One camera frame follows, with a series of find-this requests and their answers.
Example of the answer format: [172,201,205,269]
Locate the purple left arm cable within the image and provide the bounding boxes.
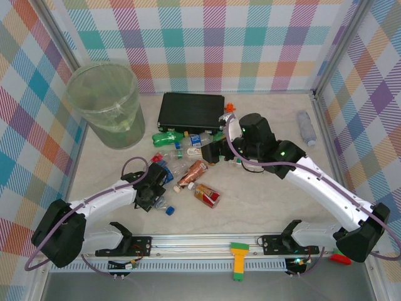
[24,156,152,278]

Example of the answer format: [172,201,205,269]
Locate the black hard case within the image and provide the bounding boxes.
[157,92,226,135]

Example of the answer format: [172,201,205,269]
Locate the crushed clear bottle green label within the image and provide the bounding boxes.
[227,157,250,170]

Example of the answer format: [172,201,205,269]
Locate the thin black right gripper cable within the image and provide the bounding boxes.
[242,161,268,174]

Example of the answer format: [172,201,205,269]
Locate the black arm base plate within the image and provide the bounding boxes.
[95,235,154,258]
[261,234,321,255]

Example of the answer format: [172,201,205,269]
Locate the brown red yellow bottle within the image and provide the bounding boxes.
[187,183,222,209]

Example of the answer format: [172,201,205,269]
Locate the aluminium mounting rail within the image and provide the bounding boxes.
[33,233,341,260]

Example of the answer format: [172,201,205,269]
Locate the crushed clear bottle blue cap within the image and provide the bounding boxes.
[152,196,176,217]

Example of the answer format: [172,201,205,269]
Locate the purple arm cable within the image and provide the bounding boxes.
[24,156,152,278]
[226,114,401,278]

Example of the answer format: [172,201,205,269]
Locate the copper brown plastic bottle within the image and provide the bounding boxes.
[173,159,210,193]

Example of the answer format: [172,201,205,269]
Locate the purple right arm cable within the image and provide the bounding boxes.
[226,114,401,278]

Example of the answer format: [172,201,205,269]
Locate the clear bottle blue white label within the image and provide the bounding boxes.
[175,132,216,151]

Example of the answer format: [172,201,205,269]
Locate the clear bottle red blue label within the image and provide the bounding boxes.
[151,152,189,183]

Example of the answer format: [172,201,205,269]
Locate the yellow green toy block stack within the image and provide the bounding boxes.
[230,241,250,283]

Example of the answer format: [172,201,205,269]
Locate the small black electronics connector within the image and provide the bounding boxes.
[285,256,310,274]
[107,259,139,273]

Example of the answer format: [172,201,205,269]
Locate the aluminium frame post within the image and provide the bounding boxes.
[36,0,83,71]
[311,0,377,98]

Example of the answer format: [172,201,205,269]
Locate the clear plastic water bottle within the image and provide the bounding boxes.
[296,110,317,147]

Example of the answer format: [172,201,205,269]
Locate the clear plastic bin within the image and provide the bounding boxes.
[65,61,147,150]

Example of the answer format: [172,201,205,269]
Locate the white slotted cable duct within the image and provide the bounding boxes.
[49,259,288,273]

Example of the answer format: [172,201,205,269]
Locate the red green toy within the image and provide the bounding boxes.
[329,247,352,266]

